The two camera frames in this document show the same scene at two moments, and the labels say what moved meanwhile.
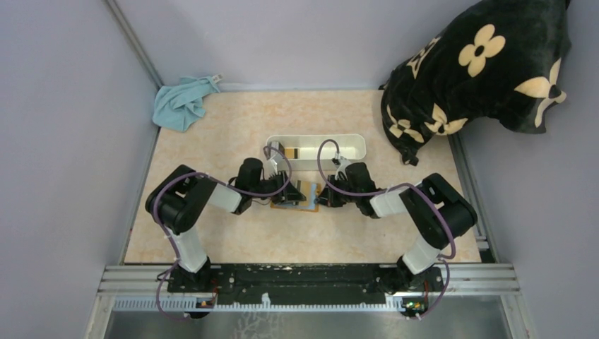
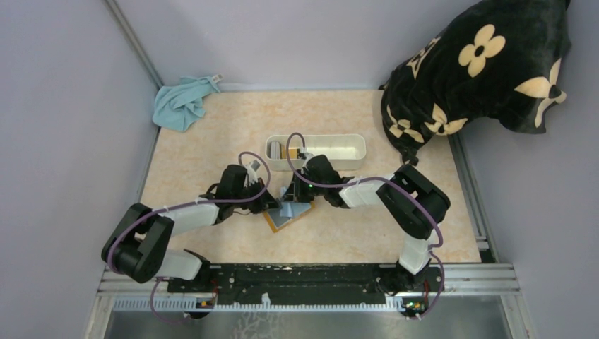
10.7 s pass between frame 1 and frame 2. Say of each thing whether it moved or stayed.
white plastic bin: stayed
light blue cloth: stayed
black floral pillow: stayed
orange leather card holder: moved
